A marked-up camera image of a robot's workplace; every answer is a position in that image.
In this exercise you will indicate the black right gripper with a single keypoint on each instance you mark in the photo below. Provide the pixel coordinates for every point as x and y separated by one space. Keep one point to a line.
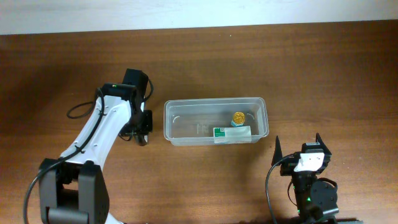
288 165

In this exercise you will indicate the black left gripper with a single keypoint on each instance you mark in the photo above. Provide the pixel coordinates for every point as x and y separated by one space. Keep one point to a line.
147 127

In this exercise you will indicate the dark bottle white cap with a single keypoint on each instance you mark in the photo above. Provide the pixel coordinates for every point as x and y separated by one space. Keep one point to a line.
141 139

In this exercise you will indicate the white green medicine box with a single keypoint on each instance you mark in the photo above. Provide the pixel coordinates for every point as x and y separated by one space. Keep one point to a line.
234 135

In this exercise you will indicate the small jar gold lid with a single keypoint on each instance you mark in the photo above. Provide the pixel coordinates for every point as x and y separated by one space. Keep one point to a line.
238 119

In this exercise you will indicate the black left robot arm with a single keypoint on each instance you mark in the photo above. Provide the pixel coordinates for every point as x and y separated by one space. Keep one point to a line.
72 188

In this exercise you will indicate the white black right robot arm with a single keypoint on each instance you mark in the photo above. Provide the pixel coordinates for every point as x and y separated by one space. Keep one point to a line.
315 197

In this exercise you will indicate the clear plastic container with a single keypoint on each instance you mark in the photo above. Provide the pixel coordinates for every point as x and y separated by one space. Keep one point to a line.
191 122

